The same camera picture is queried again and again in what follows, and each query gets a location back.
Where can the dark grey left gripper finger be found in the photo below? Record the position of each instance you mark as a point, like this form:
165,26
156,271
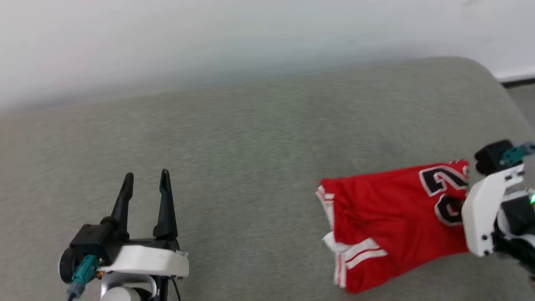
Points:
166,209
123,209

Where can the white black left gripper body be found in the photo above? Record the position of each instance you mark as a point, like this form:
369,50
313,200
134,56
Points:
146,259

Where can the grey fabric sofa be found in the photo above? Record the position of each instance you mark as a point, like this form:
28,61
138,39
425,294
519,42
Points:
250,167

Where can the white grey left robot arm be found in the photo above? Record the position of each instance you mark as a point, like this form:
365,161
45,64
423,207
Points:
125,294

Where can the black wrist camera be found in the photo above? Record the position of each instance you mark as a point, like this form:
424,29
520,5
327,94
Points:
493,156
92,240

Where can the red basketball jersey number 23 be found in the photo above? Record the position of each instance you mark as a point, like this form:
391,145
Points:
384,217

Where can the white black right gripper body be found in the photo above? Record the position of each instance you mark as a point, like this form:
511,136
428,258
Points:
480,209

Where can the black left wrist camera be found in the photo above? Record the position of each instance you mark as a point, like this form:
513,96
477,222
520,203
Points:
92,240

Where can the white skirting board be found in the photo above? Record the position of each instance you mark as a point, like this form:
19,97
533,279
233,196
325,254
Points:
516,75

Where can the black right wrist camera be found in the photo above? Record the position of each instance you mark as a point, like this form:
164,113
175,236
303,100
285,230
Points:
493,156

